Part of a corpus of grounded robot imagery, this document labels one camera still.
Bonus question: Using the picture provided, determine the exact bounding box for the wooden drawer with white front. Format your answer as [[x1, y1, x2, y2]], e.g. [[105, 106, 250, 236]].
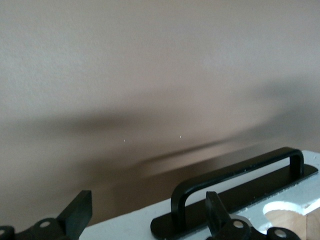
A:
[[82, 149, 320, 240]]

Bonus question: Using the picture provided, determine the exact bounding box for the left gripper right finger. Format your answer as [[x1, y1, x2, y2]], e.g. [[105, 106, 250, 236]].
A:
[[204, 190, 253, 240]]

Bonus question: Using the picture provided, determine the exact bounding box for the black metal drawer handle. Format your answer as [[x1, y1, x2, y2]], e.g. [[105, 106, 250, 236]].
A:
[[150, 146, 320, 236]]

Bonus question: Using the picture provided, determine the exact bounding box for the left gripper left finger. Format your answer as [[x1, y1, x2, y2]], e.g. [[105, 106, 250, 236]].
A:
[[14, 189, 93, 240]]

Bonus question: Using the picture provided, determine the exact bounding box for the brown table mat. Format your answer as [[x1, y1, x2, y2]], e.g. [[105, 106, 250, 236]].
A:
[[0, 0, 320, 240]]

